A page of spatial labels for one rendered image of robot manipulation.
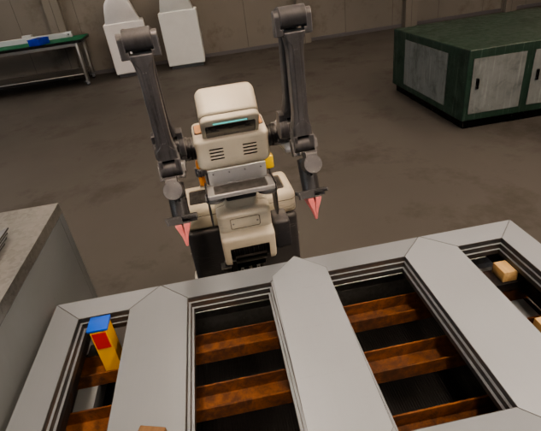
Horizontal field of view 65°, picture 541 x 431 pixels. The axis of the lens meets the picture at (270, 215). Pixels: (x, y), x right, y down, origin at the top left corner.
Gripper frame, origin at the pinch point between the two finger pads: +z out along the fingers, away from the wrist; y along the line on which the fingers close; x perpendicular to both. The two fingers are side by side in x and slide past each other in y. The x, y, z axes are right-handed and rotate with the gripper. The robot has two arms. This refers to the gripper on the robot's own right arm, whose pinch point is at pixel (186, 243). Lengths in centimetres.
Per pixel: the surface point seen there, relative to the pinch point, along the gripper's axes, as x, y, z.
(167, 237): 200, -24, 14
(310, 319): -24.3, 30.3, 25.5
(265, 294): -5.9, 20.9, 20.6
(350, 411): -51, 30, 38
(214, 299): -4.9, 4.8, 18.7
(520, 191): 156, 247, 31
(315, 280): -10.6, 36.8, 18.7
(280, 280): -7.0, 26.5, 17.1
